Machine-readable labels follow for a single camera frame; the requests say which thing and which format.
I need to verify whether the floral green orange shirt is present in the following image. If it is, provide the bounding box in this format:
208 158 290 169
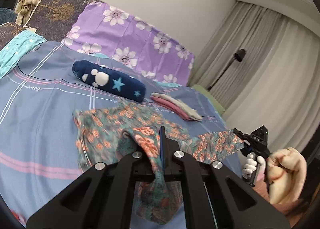
73 100 244 225

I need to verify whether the pink sleeve right forearm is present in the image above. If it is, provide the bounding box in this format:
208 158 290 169
252 146 308 219

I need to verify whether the beige clothes pile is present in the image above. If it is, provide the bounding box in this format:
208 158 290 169
15 0 40 26

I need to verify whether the right white gloved hand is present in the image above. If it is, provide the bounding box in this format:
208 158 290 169
242 153 266 181

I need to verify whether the green pillow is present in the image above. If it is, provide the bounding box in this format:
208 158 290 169
191 84 225 116

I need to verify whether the folded beige garment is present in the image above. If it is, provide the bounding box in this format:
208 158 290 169
151 92 202 121

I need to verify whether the grey pleated curtain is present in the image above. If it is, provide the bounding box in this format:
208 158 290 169
189 1 319 151

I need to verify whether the blue plaid bed sheet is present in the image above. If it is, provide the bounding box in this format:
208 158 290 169
1 42 226 220

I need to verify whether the black floor lamp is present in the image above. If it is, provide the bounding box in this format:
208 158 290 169
207 49 247 92

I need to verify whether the folded pink garment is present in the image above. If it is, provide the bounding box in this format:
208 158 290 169
151 96 196 121

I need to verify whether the red smartphone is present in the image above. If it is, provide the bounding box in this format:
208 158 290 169
11 210 26 226

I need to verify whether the navy star plush blanket roll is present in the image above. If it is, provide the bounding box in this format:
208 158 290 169
72 60 146 103

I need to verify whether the purple floral pillow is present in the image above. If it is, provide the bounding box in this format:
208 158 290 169
62 1 195 85

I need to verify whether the turquoise blanket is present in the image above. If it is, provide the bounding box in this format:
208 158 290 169
0 30 47 78

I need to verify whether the dark tree pattern headboard cushion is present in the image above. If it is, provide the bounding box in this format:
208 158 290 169
25 0 92 42

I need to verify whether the dark deer pattern side cushion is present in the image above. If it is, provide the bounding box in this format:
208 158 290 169
0 22 24 50

